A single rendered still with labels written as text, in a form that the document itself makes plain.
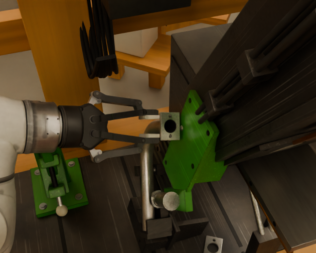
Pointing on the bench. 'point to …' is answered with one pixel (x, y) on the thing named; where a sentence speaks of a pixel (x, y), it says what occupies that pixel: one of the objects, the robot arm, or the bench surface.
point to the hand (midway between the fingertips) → (158, 126)
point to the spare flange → (212, 243)
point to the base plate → (96, 241)
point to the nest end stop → (154, 235)
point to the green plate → (193, 149)
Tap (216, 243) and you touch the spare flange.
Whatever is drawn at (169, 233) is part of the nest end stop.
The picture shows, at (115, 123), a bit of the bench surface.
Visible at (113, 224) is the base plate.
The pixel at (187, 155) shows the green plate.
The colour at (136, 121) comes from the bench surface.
